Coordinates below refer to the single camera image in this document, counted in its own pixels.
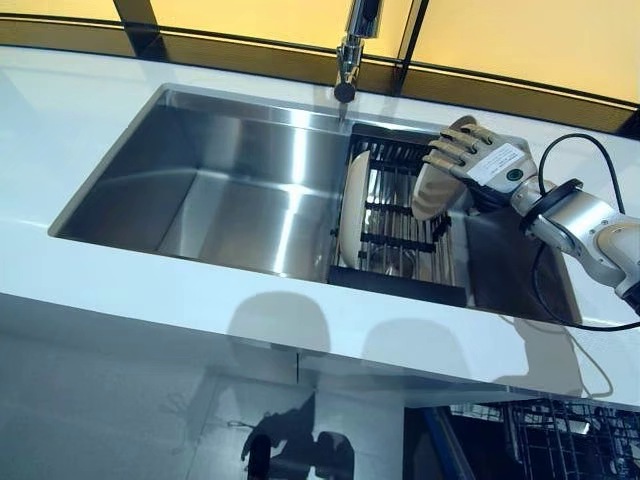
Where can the white cabinet door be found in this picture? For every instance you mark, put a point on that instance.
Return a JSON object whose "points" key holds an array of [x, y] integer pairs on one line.
{"points": [[360, 415], [100, 400]]}

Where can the chrome kitchen faucet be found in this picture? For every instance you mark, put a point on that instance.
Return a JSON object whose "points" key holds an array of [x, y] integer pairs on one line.
{"points": [[362, 20]]}

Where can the black sink drying rack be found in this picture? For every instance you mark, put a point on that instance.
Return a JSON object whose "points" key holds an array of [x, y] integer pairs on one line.
{"points": [[390, 285]]}

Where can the open dishwasher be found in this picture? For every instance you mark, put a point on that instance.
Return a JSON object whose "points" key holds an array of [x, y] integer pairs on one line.
{"points": [[475, 450]]}

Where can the stainless steel sink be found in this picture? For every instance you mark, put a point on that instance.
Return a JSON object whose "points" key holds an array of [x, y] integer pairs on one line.
{"points": [[200, 200]]}

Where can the black and silver right hand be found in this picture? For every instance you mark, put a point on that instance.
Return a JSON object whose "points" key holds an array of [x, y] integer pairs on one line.
{"points": [[495, 162]]}

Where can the white plate beige underside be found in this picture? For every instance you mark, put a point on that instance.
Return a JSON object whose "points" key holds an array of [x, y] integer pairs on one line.
{"points": [[354, 210], [435, 195]]}

